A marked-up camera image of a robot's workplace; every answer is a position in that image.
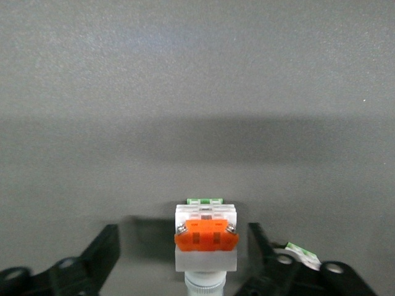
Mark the dark grey table mat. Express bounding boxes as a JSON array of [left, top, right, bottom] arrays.
[[0, 0, 395, 296]]

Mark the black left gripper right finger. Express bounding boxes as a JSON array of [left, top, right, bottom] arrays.
[[236, 222, 379, 296]]

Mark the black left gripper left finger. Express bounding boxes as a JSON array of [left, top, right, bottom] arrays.
[[0, 224, 121, 296]]

